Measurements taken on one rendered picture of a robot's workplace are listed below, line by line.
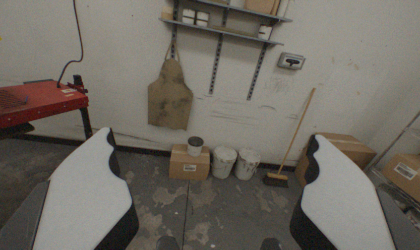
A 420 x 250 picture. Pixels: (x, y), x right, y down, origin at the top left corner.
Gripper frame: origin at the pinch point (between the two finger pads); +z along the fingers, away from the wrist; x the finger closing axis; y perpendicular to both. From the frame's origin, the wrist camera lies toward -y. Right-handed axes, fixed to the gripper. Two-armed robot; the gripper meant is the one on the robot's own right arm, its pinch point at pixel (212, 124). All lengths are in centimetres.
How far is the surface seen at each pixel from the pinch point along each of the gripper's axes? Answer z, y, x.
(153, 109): 178, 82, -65
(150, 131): 185, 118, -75
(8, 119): 79, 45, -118
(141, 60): 184, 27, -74
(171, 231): 80, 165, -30
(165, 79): 180, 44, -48
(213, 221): 94, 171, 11
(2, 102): 90, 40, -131
